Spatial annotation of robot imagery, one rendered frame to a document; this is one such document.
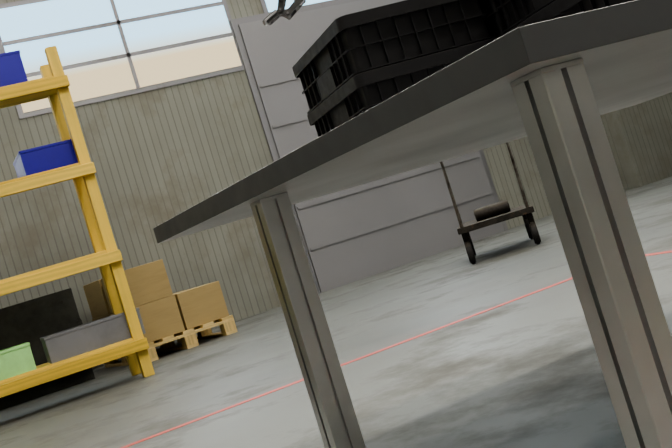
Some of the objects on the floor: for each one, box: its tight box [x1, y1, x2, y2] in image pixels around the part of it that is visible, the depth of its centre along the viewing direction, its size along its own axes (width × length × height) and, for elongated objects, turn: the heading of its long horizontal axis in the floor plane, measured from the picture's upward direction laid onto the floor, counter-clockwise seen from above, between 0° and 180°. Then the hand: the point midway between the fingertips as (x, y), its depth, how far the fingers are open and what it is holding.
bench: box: [153, 0, 672, 448], centre depth 205 cm, size 160×160×70 cm
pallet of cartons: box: [83, 259, 238, 368], centre depth 874 cm, size 94×131×77 cm
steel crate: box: [0, 288, 95, 410], centre depth 835 cm, size 91×111×76 cm
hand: (251, 7), depth 215 cm, fingers open, 9 cm apart
